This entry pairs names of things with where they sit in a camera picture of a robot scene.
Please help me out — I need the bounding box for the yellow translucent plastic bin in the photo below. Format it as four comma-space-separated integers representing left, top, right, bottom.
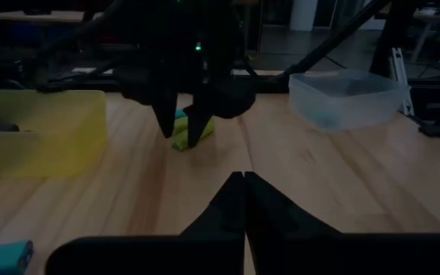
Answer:
0, 89, 109, 180

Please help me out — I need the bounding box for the silver frame bracket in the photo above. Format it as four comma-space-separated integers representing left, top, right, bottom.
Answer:
390, 47, 415, 117

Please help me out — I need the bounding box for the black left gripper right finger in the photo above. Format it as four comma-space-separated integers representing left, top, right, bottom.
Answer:
244, 171, 440, 275

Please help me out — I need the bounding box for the clear plastic bin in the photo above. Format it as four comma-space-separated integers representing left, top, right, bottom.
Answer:
287, 68, 412, 134

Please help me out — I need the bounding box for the teal lighter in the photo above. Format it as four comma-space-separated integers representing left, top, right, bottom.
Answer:
0, 239, 35, 275

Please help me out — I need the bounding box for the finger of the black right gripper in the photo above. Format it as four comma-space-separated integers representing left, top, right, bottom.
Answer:
152, 92, 179, 140
186, 104, 214, 149

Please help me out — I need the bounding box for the white building pillar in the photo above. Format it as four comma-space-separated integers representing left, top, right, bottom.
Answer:
289, 0, 319, 32

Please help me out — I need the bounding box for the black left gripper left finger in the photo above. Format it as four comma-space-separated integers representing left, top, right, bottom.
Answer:
46, 171, 246, 275

